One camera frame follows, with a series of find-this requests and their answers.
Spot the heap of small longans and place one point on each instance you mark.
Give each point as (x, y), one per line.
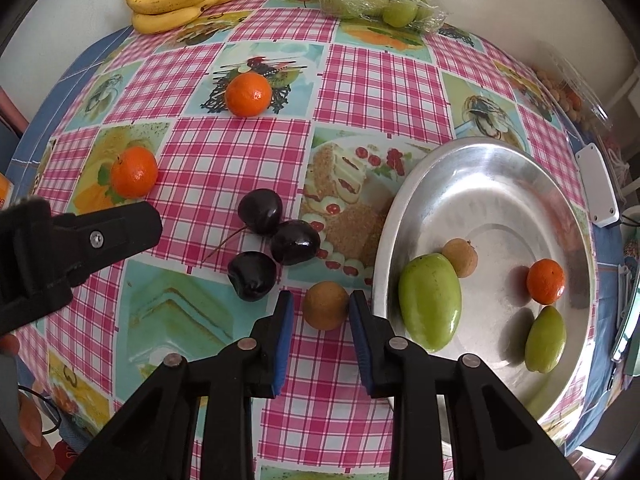
(567, 97)

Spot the clear plastic clamshell box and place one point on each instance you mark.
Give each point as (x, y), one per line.
(575, 75)

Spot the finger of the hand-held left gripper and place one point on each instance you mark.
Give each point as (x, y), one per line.
(115, 232)

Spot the small green mango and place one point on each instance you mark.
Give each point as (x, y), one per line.
(545, 339)

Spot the dark plum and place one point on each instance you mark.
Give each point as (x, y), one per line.
(295, 241)
(251, 275)

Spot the large green mango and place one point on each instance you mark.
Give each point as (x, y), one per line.
(430, 301)

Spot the brown longan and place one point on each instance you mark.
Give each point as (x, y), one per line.
(326, 306)
(462, 260)

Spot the orange tangerine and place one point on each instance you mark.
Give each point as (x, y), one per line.
(545, 281)
(248, 94)
(133, 172)

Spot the dark plum bottom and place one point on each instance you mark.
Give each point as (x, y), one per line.
(251, 275)

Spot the pink checked tablecloth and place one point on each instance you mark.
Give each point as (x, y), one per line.
(210, 160)

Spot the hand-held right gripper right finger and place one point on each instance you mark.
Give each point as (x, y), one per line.
(361, 340)

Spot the white chair frame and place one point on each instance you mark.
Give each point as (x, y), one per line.
(627, 92)

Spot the pink board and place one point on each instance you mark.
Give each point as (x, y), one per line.
(10, 110)

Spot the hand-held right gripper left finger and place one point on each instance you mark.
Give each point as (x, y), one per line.
(282, 340)

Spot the person's left hand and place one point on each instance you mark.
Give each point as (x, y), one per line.
(32, 425)

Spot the white power box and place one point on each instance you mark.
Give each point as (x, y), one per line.
(597, 185)

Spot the dark cherry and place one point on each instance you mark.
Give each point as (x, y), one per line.
(260, 210)

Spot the round metal plate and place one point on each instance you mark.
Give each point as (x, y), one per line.
(500, 210)

